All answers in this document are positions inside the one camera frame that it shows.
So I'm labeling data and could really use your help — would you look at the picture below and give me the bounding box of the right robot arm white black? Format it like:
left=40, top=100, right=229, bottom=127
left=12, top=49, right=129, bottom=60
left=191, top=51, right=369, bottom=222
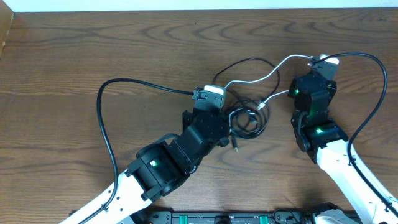
left=288, top=72, right=397, bottom=223

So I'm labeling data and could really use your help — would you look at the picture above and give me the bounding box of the white USB cable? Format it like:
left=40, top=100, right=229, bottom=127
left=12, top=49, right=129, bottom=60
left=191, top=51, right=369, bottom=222
left=223, top=54, right=313, bottom=110

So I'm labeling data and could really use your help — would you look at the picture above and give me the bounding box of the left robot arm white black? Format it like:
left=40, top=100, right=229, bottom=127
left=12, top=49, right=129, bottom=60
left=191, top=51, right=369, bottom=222
left=63, top=111, right=229, bottom=224

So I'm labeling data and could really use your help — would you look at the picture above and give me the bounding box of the black USB cable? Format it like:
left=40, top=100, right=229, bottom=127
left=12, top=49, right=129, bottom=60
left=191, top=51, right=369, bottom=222
left=211, top=57, right=280, bottom=153

